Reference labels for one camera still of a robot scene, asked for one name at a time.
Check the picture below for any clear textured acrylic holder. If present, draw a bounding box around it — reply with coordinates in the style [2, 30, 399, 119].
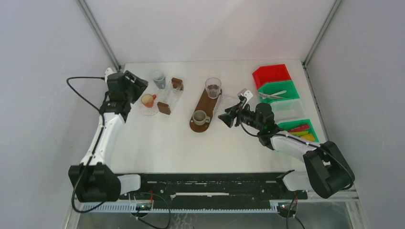
[214, 95, 240, 115]

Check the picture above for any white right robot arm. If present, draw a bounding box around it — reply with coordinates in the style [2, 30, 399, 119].
[218, 103, 355, 199]

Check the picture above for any clear glass tumbler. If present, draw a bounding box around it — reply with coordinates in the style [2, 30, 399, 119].
[205, 77, 222, 99]

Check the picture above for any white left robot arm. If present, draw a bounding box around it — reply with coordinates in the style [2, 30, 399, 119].
[66, 71, 149, 214]

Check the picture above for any red storage bin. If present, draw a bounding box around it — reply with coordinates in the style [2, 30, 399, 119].
[252, 64, 291, 89]

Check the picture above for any green toothpaste tube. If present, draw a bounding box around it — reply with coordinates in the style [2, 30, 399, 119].
[290, 131, 309, 137]

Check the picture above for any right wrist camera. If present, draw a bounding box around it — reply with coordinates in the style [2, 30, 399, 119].
[237, 88, 254, 103]

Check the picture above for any yellow toothpaste tube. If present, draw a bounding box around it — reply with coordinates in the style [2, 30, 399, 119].
[300, 134, 317, 142]

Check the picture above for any brown oval wooden tray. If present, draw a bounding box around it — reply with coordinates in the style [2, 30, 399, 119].
[189, 89, 222, 133]

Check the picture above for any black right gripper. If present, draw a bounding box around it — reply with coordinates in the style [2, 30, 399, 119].
[218, 100, 263, 131]

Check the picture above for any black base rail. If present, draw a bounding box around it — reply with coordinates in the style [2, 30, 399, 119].
[119, 172, 308, 210]

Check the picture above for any red toothpaste tube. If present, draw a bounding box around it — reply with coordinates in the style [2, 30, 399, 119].
[288, 124, 311, 132]

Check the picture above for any green bin with toothbrushes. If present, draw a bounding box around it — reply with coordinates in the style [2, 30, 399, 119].
[258, 80, 300, 104]

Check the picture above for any white storage bin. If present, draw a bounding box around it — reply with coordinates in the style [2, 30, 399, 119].
[270, 99, 307, 123]

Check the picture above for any orange ceramic cup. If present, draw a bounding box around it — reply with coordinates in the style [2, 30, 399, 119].
[141, 94, 157, 108]

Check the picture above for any clear textured oval tray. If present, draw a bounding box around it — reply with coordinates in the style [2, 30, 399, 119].
[139, 80, 179, 116]

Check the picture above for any grey ceramic cup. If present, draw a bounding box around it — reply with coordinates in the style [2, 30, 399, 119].
[192, 110, 211, 126]

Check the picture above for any green bin with toothpaste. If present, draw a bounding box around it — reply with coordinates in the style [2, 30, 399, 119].
[277, 119, 319, 142]

